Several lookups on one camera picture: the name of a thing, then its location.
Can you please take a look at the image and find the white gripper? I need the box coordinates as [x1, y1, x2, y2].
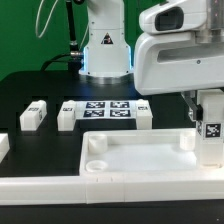
[134, 32, 224, 121]

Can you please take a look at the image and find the white desk tabletop tray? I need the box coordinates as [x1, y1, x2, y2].
[80, 128, 224, 179]

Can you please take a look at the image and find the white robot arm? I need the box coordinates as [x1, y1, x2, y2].
[80, 0, 224, 121]

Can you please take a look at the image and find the fiducial marker sheet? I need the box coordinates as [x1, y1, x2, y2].
[75, 100, 136, 120]

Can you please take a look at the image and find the white left fence piece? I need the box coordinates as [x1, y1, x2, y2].
[0, 133, 10, 163]

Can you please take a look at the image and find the black cable at base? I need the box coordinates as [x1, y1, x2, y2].
[40, 54, 83, 72]

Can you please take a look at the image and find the black cable post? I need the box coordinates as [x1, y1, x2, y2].
[65, 0, 81, 73]

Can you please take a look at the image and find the white cable loop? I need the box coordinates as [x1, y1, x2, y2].
[35, 0, 61, 39]

